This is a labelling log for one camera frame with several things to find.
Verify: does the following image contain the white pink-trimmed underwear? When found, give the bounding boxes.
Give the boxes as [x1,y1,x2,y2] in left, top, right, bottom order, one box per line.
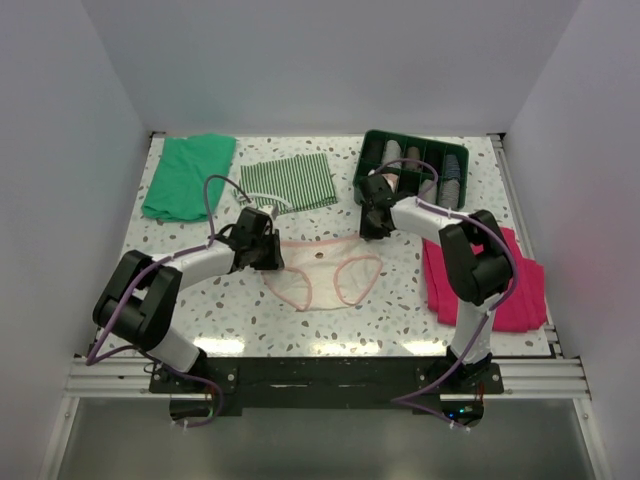
[262,235,383,312]

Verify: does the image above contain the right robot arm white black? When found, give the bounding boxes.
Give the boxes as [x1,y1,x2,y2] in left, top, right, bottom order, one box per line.
[358,173,518,393]

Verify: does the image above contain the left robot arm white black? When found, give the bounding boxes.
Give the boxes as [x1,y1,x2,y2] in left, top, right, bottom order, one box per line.
[86,205,284,392]

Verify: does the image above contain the pink rolled underwear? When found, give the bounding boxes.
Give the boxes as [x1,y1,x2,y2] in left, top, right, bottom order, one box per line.
[383,173,399,192]

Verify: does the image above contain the green white striped underwear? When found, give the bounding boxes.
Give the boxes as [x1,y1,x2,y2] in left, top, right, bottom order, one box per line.
[239,154,338,214]

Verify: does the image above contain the beige grey rolled sock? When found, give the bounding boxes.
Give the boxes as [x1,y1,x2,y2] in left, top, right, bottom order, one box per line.
[418,179,438,204]

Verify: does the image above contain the brown rolled sock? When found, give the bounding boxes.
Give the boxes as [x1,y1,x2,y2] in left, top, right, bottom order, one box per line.
[402,146,422,171]

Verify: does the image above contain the green divided storage tray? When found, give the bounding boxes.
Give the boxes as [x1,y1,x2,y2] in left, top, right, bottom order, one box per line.
[352,130,469,210]

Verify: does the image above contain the grey striped rolled sock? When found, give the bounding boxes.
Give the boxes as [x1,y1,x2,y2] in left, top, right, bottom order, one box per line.
[437,179,460,210]

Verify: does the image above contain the blue striped rolled sock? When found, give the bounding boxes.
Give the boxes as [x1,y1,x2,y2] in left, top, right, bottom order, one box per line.
[443,154,461,181]

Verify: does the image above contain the green folded cloth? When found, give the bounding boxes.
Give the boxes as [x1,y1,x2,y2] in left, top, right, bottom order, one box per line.
[141,134,236,223]

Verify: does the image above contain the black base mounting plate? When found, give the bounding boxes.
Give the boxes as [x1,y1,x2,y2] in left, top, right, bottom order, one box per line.
[149,357,504,420]

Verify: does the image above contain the pink folded cloth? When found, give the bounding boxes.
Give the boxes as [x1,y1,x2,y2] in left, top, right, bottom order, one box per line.
[423,228,547,333]

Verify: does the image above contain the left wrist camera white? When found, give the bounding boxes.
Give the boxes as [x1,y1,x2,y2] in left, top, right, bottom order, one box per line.
[259,205,279,221]

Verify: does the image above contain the aluminium frame rail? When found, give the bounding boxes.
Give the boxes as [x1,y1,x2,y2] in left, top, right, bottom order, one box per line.
[63,357,151,399]

